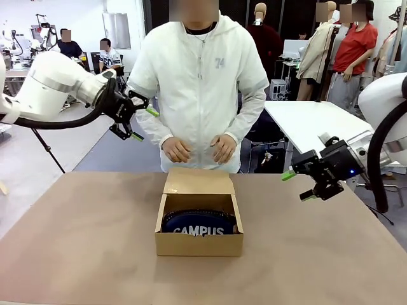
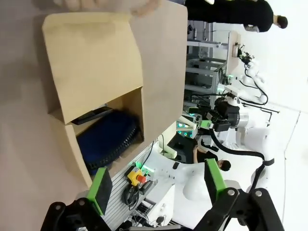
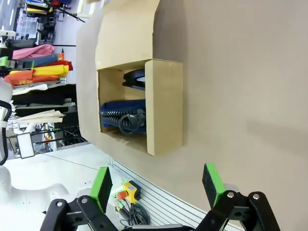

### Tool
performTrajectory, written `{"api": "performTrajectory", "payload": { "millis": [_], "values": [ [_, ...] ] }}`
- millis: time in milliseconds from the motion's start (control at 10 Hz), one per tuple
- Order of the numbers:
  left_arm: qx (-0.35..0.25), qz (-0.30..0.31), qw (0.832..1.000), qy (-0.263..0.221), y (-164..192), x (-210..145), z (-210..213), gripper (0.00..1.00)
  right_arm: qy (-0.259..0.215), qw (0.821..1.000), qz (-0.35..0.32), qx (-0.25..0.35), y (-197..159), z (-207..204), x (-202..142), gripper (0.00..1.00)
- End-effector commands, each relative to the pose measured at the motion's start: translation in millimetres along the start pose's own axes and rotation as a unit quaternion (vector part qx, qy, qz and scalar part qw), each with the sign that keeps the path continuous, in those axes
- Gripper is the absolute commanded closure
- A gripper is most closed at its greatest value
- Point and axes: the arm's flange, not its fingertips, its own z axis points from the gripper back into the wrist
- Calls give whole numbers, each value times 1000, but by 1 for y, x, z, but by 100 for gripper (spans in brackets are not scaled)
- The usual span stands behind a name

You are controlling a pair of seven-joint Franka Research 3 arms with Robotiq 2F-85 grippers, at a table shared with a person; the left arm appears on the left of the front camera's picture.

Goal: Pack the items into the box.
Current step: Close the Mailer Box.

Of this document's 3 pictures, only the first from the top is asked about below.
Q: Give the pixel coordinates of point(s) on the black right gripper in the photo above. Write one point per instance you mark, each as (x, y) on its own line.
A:
(337, 162)

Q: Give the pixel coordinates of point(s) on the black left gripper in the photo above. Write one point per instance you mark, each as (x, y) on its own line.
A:
(121, 108)

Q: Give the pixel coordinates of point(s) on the brown cardboard box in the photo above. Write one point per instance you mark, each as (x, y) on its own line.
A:
(197, 244)

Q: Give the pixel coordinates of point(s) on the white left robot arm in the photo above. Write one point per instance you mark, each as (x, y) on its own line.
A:
(47, 85)

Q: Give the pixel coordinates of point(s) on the person's right forearm white sleeve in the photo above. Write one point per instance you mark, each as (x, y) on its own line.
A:
(152, 127)

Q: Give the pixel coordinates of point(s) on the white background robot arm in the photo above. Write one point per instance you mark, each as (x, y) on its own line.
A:
(11, 41)
(46, 31)

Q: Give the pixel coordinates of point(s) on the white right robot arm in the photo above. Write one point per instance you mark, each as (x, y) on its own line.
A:
(381, 92)

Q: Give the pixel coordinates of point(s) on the person's left forearm white sleeve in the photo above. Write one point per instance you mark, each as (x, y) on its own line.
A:
(251, 117)

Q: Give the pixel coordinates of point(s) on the person's right hand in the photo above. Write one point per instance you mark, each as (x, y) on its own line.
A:
(176, 149)

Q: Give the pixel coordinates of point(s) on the person's left hand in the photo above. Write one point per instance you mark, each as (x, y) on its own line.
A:
(225, 147)

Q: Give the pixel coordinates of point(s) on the white table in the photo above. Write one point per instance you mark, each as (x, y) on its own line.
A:
(318, 120)

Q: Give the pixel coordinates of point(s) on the seated person in white jersey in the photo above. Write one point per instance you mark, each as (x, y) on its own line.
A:
(109, 58)

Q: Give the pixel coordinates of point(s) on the black office chair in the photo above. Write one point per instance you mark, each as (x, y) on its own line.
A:
(267, 127)

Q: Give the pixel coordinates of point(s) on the person in white hooded jacket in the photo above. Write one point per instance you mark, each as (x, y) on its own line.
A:
(197, 79)

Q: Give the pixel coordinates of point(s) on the seated person in dark shirt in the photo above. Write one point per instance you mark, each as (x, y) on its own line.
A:
(70, 47)

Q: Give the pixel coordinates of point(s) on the mannequin in beige coat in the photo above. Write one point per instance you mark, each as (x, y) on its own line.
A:
(314, 54)

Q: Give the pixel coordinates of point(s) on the grey computer monitor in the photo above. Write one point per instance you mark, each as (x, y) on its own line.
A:
(294, 47)

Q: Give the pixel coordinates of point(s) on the figure in red shirt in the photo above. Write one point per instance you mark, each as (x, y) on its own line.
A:
(353, 47)

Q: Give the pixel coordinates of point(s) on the mannequin in dark red sweater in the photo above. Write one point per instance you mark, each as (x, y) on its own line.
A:
(267, 41)

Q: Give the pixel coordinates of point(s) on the small wooden piece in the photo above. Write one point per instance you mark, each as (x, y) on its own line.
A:
(3, 188)

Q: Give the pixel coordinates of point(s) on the black camera tripod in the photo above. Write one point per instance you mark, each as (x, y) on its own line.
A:
(47, 148)

